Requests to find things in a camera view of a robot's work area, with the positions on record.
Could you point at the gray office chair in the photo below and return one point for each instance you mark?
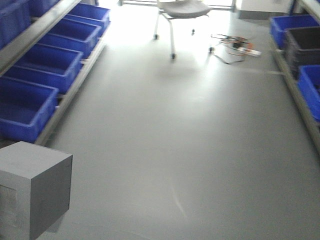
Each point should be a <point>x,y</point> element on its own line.
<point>178,10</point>

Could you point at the blue bin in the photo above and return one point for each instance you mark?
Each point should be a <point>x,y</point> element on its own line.
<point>48,65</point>
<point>280,24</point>
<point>25,108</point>

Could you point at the blue bin lower middle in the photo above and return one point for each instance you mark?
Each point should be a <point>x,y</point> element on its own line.
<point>48,65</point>

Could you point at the black bin on right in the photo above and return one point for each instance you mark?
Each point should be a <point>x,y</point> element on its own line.
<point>301,48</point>

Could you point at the blue bin lower left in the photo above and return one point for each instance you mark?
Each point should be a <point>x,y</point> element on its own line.
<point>25,108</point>

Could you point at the gray hollow cube base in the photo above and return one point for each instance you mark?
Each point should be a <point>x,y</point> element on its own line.
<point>35,189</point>

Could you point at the blue bin far right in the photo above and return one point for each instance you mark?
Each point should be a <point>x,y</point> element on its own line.
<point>280,24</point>

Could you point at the steel rack of bins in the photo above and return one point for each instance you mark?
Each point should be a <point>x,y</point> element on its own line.
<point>71,24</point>

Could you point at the power strip with cables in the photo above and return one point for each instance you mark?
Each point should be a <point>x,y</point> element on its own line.
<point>237,46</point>

